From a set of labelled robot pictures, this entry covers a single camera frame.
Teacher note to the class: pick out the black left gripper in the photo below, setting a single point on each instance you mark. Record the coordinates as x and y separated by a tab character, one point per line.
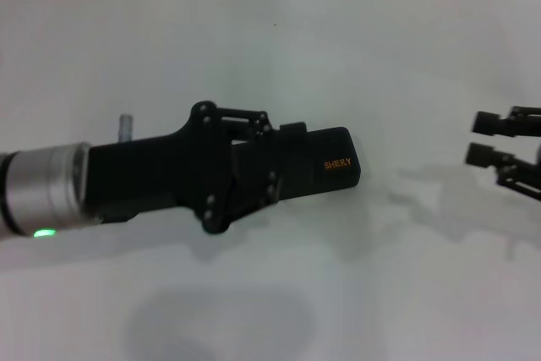
169	175

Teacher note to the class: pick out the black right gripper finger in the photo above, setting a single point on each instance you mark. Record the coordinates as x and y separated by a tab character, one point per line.
503	162
503	122

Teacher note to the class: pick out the black glasses case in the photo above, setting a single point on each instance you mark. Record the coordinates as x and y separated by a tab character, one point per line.
313	162

